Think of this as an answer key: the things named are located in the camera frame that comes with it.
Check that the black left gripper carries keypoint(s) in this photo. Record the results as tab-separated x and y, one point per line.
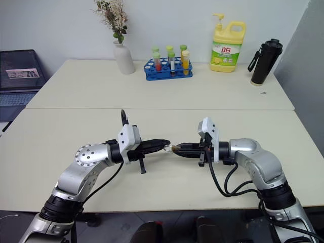
138	153

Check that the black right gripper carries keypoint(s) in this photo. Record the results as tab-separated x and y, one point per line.
205	149

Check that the brass padlock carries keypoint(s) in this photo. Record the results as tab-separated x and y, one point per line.
174	148

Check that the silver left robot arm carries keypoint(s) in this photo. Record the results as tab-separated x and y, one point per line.
76	177

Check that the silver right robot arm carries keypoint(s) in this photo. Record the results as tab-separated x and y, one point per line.
260	162

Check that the blue test tube rack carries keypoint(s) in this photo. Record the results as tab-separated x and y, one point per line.
152	73

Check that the green-capped tube red liquid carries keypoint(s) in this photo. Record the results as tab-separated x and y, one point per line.
157	63

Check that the dark rounded shape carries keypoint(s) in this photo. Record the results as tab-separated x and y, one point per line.
148	233
207	231

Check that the green-capped tube dark liquid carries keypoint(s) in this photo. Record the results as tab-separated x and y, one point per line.
172	63

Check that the yellow-capped tube orange liquid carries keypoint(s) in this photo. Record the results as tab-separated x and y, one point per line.
185	62

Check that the white ceramic vase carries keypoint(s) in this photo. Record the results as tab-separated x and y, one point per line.
124	60

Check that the black table leg base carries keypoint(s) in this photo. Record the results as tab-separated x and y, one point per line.
93	219

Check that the green-capped test tube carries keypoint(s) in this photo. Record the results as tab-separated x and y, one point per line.
183	47
169	48
155	48

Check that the yellow detergent pump bottle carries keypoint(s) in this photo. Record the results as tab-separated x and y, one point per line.
225	53

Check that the grey partition panel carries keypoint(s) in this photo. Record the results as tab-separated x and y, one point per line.
301	88

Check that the dried flower bunch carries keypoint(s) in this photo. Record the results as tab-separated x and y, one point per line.
112	15

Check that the black pen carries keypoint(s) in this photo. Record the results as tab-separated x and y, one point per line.
7	126

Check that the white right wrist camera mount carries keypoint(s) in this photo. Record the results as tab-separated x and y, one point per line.
212	134

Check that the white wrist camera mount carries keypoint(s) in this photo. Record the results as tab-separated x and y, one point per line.
212	134
126	141

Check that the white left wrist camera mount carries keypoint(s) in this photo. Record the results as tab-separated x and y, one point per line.
126	141

